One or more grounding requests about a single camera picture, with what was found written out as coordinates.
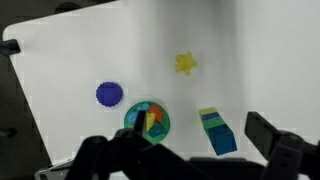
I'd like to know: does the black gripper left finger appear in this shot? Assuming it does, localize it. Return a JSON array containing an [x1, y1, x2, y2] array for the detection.
[[64, 109, 214, 180]]

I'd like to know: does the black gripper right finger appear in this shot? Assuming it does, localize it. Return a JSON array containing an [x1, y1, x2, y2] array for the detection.
[[244, 111, 320, 180]]

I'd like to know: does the dark blue cube block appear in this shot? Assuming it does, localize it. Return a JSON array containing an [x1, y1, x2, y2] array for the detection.
[[207, 124, 239, 157]]

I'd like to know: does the teal dolphin toy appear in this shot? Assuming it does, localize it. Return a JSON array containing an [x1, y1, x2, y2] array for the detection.
[[147, 122, 169, 140]]

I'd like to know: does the yellow toy figure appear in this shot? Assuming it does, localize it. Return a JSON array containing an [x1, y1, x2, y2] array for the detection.
[[145, 112, 157, 133]]

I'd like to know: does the green bowl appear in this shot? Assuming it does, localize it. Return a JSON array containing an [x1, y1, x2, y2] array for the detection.
[[123, 101, 172, 145]]

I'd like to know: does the light blue toy figure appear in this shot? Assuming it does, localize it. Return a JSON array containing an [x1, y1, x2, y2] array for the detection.
[[126, 103, 151, 125]]

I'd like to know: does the purple bumpy ball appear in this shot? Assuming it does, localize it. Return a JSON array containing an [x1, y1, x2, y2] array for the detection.
[[95, 81, 125, 109]]

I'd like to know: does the yellow spiky star toy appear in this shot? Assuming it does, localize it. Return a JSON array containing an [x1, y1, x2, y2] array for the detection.
[[175, 51, 199, 76]]

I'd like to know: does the grey metal bracket plate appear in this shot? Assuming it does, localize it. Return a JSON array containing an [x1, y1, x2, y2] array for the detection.
[[34, 158, 76, 180]]

